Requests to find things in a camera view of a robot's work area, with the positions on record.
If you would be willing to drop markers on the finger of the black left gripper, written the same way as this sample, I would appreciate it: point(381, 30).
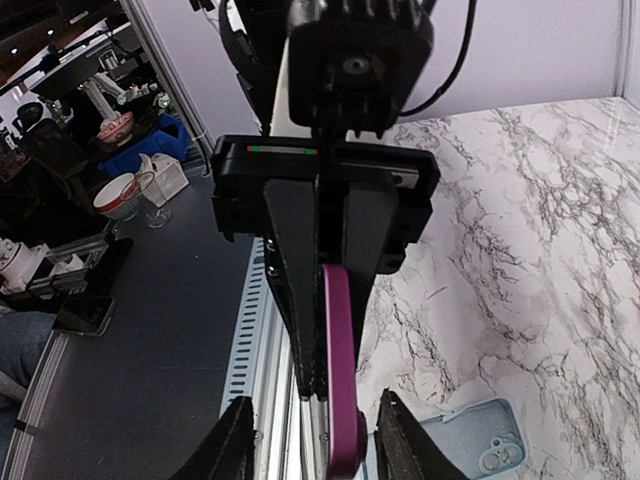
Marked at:
point(293, 276)
point(370, 211)

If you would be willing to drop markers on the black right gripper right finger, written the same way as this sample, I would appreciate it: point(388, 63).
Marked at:
point(404, 451)

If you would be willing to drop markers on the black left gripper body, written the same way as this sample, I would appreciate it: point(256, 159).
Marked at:
point(243, 164)

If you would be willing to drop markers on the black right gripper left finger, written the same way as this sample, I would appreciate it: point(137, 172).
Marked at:
point(228, 450)

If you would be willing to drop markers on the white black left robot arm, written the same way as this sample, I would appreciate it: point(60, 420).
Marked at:
point(259, 52)

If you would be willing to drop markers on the light blue phone case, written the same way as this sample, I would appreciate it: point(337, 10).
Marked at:
point(482, 440)

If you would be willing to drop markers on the blue plastic bin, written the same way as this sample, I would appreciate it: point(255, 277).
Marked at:
point(168, 136)

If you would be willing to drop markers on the white tissue box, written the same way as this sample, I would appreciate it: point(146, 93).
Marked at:
point(169, 177)

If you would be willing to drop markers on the white bowl red rim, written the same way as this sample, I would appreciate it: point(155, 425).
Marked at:
point(115, 200)

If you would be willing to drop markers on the aluminium table front rail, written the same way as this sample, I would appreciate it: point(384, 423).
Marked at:
point(290, 434)

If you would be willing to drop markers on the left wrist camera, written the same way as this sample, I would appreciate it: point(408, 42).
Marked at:
point(352, 65)

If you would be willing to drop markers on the left aluminium frame post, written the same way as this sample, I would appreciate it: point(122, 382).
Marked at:
point(165, 32)

